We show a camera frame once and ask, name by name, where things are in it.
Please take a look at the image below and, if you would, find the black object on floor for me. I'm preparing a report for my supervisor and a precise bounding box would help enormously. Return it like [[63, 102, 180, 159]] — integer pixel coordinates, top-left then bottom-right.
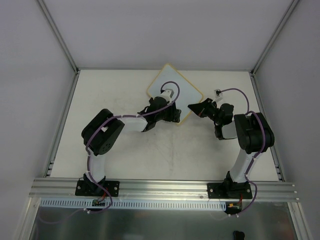
[[233, 230, 245, 240]]

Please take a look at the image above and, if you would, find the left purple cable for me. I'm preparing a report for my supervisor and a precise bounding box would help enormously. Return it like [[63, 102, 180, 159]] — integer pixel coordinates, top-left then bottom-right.
[[37, 81, 181, 225]]

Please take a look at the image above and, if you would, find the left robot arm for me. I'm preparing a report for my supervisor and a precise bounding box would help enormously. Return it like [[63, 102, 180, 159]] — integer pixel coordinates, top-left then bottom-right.
[[75, 96, 182, 198]]

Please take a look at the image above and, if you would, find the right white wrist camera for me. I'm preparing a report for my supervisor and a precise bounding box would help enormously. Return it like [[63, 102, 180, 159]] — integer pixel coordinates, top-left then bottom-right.
[[214, 89, 224, 103]]

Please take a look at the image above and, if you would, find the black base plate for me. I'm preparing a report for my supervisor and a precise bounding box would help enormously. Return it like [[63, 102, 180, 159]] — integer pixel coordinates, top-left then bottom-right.
[[75, 179, 120, 197], [207, 181, 253, 200]]

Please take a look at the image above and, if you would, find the white slotted cable duct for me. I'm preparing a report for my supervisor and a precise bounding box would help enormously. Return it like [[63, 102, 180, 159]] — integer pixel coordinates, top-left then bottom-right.
[[39, 198, 227, 212]]

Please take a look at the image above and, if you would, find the left aluminium frame post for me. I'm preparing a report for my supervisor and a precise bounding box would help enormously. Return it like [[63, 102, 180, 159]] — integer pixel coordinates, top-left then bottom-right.
[[35, 0, 79, 74]]

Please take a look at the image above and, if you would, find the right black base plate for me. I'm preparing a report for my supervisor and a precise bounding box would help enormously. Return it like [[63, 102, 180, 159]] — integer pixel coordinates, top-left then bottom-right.
[[207, 181, 253, 200]]

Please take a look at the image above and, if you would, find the left whiteboard stand foot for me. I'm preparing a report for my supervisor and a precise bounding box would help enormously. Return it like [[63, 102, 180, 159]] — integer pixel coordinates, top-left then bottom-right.
[[148, 97, 154, 104]]

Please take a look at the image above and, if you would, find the yellow framed whiteboard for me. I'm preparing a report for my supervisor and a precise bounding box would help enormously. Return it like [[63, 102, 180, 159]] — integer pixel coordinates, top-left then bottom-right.
[[146, 63, 204, 125]]

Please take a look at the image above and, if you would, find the aluminium front rail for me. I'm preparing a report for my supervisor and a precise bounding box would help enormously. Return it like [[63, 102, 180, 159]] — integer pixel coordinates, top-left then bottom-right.
[[28, 177, 301, 202]]

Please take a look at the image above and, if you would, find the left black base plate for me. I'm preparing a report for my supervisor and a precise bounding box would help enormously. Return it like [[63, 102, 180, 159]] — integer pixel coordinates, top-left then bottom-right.
[[75, 179, 120, 197]]

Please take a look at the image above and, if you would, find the aluminium frame post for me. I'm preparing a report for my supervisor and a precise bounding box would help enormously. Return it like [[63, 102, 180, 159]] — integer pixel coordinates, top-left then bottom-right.
[[35, 0, 79, 74], [250, 0, 301, 76]]

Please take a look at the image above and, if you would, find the purple cable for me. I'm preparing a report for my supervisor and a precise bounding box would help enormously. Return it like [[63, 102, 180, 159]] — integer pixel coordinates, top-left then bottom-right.
[[37, 81, 181, 225], [220, 87, 270, 218]]

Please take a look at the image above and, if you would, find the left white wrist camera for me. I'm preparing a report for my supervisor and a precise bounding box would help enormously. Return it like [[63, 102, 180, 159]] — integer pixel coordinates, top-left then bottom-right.
[[160, 88, 174, 104]]

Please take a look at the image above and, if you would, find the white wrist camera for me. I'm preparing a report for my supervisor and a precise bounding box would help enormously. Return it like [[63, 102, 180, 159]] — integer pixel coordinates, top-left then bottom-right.
[[214, 89, 224, 103], [160, 88, 174, 104]]

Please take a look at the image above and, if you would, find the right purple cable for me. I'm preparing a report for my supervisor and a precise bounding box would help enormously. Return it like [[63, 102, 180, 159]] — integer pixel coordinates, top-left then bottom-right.
[[220, 87, 270, 218]]

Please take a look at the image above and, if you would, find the right aluminium frame post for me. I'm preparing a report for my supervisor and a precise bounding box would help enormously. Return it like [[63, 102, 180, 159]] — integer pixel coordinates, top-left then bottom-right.
[[250, 0, 301, 76]]

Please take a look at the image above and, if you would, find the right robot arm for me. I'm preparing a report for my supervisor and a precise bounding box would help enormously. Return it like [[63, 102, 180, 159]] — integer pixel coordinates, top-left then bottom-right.
[[188, 98, 275, 200]]

